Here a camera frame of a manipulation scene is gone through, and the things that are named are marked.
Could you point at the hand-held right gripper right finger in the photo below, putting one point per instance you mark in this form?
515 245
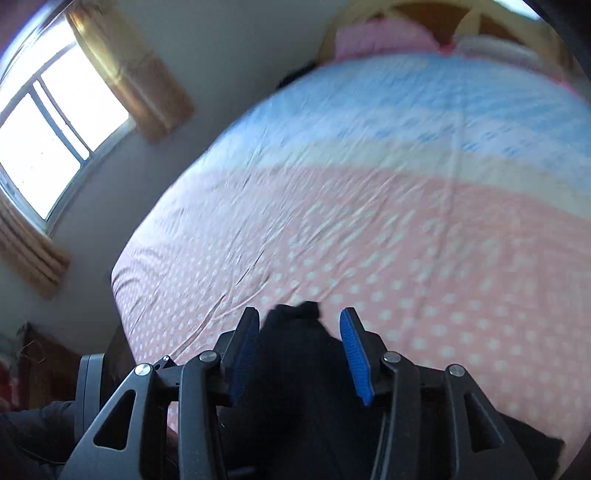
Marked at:
355 357

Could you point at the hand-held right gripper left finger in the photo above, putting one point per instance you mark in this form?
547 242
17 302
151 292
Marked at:
244 357

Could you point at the black pants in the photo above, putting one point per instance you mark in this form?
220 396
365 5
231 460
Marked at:
295 369

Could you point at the person's left forearm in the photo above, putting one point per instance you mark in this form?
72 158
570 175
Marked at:
32 429

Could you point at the brown wooden cabinet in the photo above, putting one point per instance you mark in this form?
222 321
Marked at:
51 369

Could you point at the red cloth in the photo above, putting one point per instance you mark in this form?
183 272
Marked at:
8 378

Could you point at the short yellow curtain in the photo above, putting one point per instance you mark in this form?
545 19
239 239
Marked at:
27 254

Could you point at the pink and blue dotted bedsheet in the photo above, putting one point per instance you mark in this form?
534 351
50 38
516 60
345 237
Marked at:
369 207

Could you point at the long yellow curtain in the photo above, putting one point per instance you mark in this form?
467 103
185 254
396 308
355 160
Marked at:
138 83

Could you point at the pink pillow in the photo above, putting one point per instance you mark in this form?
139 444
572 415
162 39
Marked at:
383 37

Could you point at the white pillow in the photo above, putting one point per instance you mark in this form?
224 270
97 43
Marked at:
489 48

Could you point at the cream wooden headboard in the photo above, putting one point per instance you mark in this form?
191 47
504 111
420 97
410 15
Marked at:
429 7

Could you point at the side wall window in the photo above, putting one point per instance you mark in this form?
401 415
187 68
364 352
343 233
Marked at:
60 138

